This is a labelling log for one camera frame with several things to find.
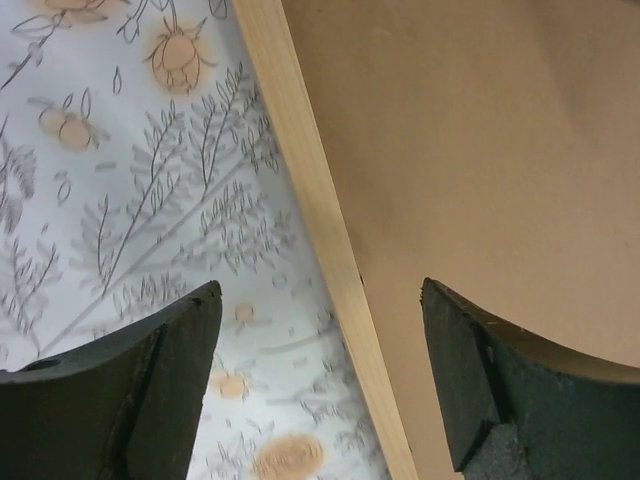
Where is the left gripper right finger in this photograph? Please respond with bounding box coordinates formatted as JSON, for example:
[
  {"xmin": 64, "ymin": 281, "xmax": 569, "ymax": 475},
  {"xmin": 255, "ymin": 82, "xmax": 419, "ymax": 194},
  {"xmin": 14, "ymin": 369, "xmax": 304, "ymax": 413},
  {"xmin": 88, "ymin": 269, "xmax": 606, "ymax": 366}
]
[{"xmin": 420, "ymin": 278, "xmax": 639, "ymax": 479}]

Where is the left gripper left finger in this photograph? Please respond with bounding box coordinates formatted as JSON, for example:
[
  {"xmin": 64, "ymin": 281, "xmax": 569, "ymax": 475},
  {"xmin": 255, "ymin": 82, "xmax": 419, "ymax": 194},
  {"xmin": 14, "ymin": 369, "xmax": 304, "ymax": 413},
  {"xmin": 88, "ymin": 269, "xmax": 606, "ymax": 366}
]
[{"xmin": 1, "ymin": 281, "xmax": 222, "ymax": 479}]

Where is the wooden picture frame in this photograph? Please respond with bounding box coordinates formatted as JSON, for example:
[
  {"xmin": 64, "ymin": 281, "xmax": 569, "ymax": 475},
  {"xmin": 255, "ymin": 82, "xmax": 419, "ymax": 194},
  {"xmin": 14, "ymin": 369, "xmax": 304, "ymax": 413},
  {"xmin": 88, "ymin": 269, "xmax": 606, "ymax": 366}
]
[{"xmin": 234, "ymin": 1, "xmax": 639, "ymax": 479}]

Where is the floral patterned table mat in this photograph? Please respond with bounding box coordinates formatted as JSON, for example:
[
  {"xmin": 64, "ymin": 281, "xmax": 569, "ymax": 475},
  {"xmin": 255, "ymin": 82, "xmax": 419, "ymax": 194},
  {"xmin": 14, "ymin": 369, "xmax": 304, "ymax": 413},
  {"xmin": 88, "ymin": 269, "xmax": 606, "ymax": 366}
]
[{"xmin": 1, "ymin": 1, "xmax": 389, "ymax": 479}]

